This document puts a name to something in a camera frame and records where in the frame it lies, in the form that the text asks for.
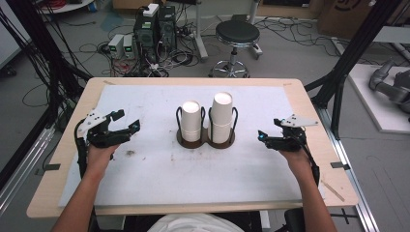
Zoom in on cardboard box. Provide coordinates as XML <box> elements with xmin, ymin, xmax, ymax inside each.
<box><xmin>316</xmin><ymin>0</ymin><xmax>389</xmax><ymax>41</ymax></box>

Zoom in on thin wooden strip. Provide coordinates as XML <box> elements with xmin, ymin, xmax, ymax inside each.
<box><xmin>320</xmin><ymin>179</ymin><xmax>346</xmax><ymax>203</ymax></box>

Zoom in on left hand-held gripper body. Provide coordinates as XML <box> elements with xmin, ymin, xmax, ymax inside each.
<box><xmin>76</xmin><ymin>108</ymin><xmax>132</xmax><ymax>150</ymax></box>

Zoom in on small white box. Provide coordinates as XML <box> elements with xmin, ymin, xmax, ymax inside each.
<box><xmin>142</xmin><ymin>3</ymin><xmax>161</xmax><ymax>18</ymax></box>

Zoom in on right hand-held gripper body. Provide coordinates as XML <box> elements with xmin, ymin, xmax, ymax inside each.
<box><xmin>265</xmin><ymin>113</ymin><xmax>320</xmax><ymax>153</ymax></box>

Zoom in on grey power supply unit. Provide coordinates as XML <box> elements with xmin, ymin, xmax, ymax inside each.
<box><xmin>107</xmin><ymin>34</ymin><xmax>126</xmax><ymax>60</ymax></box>
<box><xmin>122</xmin><ymin>34</ymin><xmax>136</xmax><ymax>60</ymax></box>

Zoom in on white platform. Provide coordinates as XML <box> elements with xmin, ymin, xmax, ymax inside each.
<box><xmin>347</xmin><ymin>63</ymin><xmax>410</xmax><ymax>134</ymax></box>

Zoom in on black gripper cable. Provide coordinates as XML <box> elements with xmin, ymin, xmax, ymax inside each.
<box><xmin>301</xmin><ymin>141</ymin><xmax>321</xmax><ymax>189</ymax></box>
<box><xmin>73</xmin><ymin>119</ymin><xmax>90</xmax><ymax>179</ymax></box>

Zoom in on white table with red cables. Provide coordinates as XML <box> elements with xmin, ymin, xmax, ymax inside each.
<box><xmin>38</xmin><ymin>0</ymin><xmax>95</xmax><ymax>15</ymax></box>

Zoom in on brown cup holder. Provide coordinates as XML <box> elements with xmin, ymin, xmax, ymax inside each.
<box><xmin>175</xmin><ymin>105</ymin><xmax>240</xmax><ymax>150</ymax></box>

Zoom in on tangle of floor cables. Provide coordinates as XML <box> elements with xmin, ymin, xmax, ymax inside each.
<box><xmin>76</xmin><ymin>13</ymin><xmax>214</xmax><ymax>78</ymax></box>

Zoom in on black tape piece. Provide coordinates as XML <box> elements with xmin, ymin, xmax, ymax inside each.
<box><xmin>330</xmin><ymin>161</ymin><xmax>351</xmax><ymax>171</ymax></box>
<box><xmin>34</xmin><ymin>162</ymin><xmax>62</xmax><ymax>177</ymax></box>

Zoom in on black computer tower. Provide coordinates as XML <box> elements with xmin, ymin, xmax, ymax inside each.
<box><xmin>132</xmin><ymin>13</ymin><xmax>160</xmax><ymax>63</ymax></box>
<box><xmin>157</xmin><ymin>5</ymin><xmax>178</xmax><ymax>50</ymax></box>

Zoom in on black frame post with cables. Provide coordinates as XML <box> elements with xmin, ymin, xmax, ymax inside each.
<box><xmin>0</xmin><ymin>0</ymin><xmax>92</xmax><ymax>131</ymax></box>

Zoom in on person's white shirt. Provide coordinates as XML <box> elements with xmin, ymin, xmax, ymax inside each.
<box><xmin>156</xmin><ymin>212</ymin><xmax>245</xmax><ymax>232</ymax></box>

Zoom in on black round stool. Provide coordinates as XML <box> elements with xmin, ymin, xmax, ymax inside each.
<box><xmin>208</xmin><ymin>19</ymin><xmax>264</xmax><ymax>79</ymax></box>

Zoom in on person's right hand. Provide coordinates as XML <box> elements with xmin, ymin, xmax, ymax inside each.
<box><xmin>278</xmin><ymin>146</ymin><xmax>312</xmax><ymax>176</ymax></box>

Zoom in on white table mat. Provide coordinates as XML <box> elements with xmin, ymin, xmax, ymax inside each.
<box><xmin>58</xmin><ymin>84</ymin><xmax>325</xmax><ymax>208</ymax></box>

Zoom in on aluminium rail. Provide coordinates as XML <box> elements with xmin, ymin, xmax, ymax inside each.
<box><xmin>313</xmin><ymin>105</ymin><xmax>381</xmax><ymax>232</ymax></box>
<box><xmin>0</xmin><ymin>126</ymin><xmax>56</xmax><ymax>215</ymax></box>

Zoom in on person's left hand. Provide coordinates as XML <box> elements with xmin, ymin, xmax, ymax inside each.
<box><xmin>85</xmin><ymin>143</ymin><xmax>121</xmax><ymax>178</ymax></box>

